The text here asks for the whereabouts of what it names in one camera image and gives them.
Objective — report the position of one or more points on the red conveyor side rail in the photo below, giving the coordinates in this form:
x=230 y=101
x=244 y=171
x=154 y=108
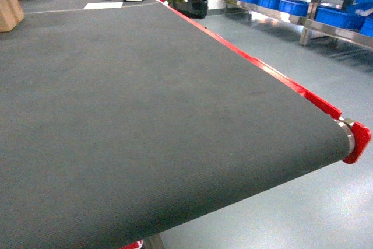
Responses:
x=358 y=134

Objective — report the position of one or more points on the large cardboard box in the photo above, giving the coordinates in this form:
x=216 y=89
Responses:
x=11 y=15

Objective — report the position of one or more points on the white paper sheet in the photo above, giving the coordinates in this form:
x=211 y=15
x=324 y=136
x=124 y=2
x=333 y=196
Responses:
x=103 y=5

